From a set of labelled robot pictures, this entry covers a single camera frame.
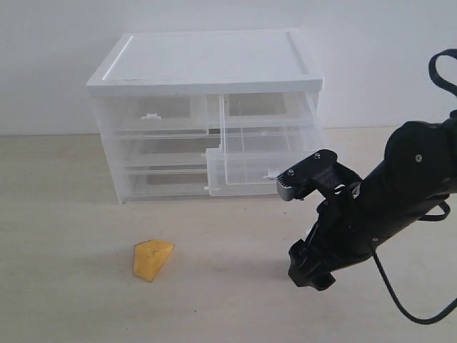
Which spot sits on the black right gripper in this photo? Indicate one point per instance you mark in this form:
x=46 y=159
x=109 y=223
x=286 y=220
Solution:
x=332 y=243

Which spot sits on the yellow cheese wedge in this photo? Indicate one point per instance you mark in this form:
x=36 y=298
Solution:
x=149 y=257

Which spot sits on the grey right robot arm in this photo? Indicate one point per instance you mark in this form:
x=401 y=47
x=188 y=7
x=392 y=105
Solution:
x=358 y=214

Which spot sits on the clear bottom wide drawer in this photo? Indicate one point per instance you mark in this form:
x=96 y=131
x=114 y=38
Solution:
x=164 y=183

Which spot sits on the clear wide drawer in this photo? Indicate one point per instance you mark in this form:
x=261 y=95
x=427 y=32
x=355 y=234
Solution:
x=170 y=151
x=164 y=183

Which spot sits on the white plastic drawer cabinet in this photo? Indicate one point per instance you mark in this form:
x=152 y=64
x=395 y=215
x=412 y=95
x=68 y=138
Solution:
x=195 y=63

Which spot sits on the clear middle wide drawer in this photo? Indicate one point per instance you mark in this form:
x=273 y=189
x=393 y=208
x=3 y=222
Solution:
x=170 y=151

